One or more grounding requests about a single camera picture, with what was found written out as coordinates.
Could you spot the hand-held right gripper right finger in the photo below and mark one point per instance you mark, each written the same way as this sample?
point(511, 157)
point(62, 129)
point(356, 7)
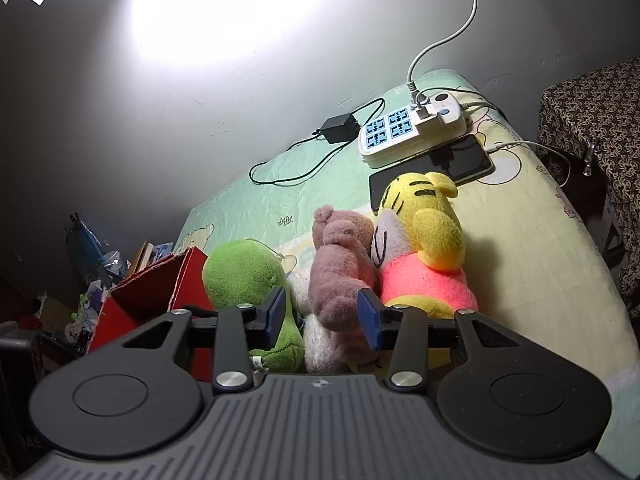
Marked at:
point(367, 317)

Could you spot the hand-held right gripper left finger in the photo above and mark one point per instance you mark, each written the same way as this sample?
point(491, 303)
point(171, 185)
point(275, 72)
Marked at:
point(274, 312)

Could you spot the green plush toy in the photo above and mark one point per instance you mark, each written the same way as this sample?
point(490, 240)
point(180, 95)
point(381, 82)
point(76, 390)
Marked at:
point(240, 270)

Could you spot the mauve plush bear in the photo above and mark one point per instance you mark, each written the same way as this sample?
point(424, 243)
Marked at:
point(340, 260)

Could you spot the yellow tiger plush toy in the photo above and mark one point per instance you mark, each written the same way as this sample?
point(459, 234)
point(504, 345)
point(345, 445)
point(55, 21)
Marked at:
point(425, 230)

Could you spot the red cardboard box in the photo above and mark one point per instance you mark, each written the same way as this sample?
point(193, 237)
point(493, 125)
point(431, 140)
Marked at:
point(145, 295)

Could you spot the stack of books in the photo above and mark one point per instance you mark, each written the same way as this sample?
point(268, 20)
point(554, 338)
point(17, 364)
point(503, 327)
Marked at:
point(145, 257)

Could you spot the cartoon print bed sheet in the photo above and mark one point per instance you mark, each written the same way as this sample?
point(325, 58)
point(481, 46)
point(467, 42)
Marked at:
point(520, 240)

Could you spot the white power strip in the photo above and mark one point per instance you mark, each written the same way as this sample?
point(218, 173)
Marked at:
point(395, 147)

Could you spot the black smartphone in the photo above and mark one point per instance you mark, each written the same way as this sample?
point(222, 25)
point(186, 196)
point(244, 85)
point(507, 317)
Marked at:
point(467, 160)

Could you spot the pile of plastic bags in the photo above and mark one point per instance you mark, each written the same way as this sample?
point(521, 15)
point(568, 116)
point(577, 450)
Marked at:
point(92, 255)

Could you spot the black power adapter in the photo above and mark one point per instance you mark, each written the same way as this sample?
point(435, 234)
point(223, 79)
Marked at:
point(340, 127)

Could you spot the white plug-in charger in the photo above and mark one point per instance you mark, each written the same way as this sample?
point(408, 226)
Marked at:
point(427, 114)

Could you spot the dark floral patterned cloth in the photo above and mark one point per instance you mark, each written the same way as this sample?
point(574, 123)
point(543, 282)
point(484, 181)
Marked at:
point(600, 110)

